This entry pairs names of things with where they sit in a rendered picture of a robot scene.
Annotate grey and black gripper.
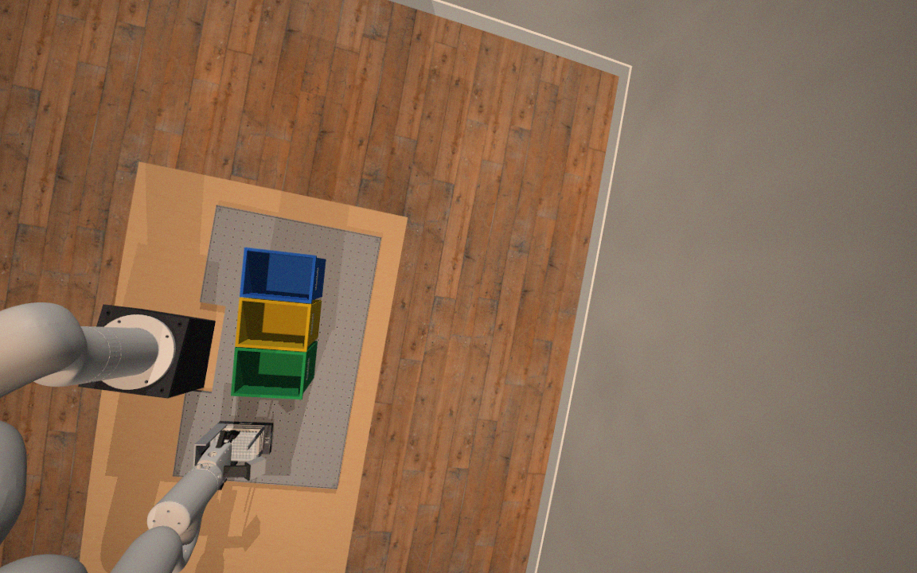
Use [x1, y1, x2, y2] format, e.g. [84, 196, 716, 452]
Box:
[198, 430, 240, 490]

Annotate yellow open-top bin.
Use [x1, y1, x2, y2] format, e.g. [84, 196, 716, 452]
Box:
[235, 298, 322, 352]

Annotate green open-top bin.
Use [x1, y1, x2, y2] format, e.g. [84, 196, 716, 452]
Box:
[231, 341, 318, 400]

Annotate blue box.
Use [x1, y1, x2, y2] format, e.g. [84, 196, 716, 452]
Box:
[240, 248, 326, 303]

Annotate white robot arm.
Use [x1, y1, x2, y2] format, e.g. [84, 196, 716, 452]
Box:
[0, 302, 266, 573]

